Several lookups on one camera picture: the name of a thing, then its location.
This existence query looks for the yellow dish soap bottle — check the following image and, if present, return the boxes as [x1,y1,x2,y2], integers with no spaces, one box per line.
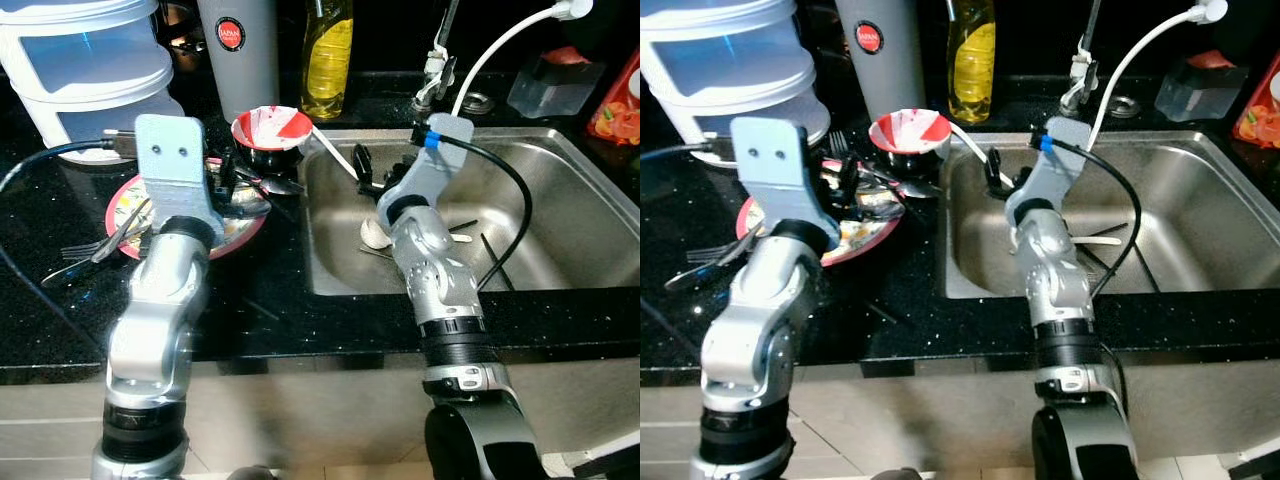
[300,0,355,121]
[946,0,999,125]

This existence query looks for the red and white bowl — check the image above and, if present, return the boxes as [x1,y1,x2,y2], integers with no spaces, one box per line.
[868,108,954,177]
[232,105,315,173]

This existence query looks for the dark metal utensil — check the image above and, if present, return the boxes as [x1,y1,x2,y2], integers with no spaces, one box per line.
[42,198,153,288]
[663,225,771,293]

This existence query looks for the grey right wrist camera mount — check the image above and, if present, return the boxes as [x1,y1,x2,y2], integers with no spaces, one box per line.
[385,113,477,218]
[1005,116,1094,227]

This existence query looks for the grey translucent box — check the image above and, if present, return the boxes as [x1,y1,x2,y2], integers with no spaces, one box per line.
[1155,50,1251,124]
[507,55,607,120]

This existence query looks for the grey metal spoon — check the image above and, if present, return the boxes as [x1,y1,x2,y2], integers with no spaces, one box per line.
[240,175,307,198]
[865,175,943,203]

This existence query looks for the white hose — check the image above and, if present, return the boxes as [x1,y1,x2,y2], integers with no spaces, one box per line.
[310,0,596,183]
[950,0,1229,191]

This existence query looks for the white plastic tub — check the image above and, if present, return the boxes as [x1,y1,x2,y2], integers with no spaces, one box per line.
[0,0,161,33]
[0,20,174,99]
[660,82,833,161]
[640,20,813,96]
[20,85,187,163]
[640,0,799,31]

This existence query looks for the grey thermos with red logo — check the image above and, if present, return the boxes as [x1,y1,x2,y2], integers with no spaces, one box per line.
[197,0,280,123]
[835,0,927,119]

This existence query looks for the black chopstick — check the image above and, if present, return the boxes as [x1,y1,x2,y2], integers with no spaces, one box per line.
[1122,245,1163,295]
[479,234,517,293]

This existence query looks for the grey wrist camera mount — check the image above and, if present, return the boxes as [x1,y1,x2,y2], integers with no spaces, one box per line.
[1005,116,1094,227]
[133,114,226,239]
[385,113,477,218]
[730,116,841,253]

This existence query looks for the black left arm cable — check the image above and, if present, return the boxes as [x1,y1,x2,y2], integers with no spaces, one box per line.
[0,138,137,196]

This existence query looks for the red packet with fruit print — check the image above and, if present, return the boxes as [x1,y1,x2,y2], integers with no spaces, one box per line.
[1232,70,1280,150]
[588,50,641,147]

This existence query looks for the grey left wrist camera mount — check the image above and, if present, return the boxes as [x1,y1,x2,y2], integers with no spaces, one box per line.
[730,116,841,253]
[133,114,226,239]

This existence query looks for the silver fork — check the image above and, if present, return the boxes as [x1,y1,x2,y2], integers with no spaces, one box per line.
[688,240,763,265]
[60,236,136,263]

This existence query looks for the beige cabinet front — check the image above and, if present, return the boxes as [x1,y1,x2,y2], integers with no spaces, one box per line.
[0,355,641,480]
[640,358,1280,480]

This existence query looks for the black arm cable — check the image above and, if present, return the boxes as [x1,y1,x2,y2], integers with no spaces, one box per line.
[0,138,137,196]
[440,138,533,293]
[1058,140,1144,301]

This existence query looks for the pink patterned plate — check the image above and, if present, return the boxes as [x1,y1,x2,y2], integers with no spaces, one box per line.
[105,170,269,263]
[737,170,907,268]

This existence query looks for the stainless steel sink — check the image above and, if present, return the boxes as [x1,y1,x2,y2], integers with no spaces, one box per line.
[298,127,641,299]
[940,128,1280,301]

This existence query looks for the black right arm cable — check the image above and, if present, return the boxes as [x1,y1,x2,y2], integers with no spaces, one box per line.
[1058,140,1144,301]
[440,138,533,293]

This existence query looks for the metal faucet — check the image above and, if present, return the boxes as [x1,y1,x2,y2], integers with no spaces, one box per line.
[1060,0,1105,114]
[413,0,462,114]

